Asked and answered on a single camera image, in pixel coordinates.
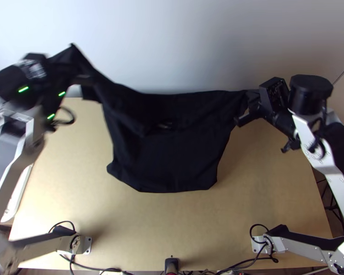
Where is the black t-shirt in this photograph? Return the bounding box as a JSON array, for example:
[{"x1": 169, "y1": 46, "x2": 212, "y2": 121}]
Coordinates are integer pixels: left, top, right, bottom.
[{"x1": 45, "y1": 43, "x2": 261, "y2": 193}]

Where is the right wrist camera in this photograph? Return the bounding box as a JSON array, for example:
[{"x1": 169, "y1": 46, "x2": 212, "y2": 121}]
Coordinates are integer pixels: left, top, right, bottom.
[{"x1": 259, "y1": 77, "x2": 291, "y2": 116}]

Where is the black cable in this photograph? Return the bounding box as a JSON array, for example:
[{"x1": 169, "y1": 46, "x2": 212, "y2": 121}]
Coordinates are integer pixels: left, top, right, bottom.
[
  {"x1": 55, "y1": 105, "x2": 76, "y2": 126},
  {"x1": 249, "y1": 223, "x2": 279, "y2": 263},
  {"x1": 48, "y1": 220, "x2": 77, "y2": 275}
]

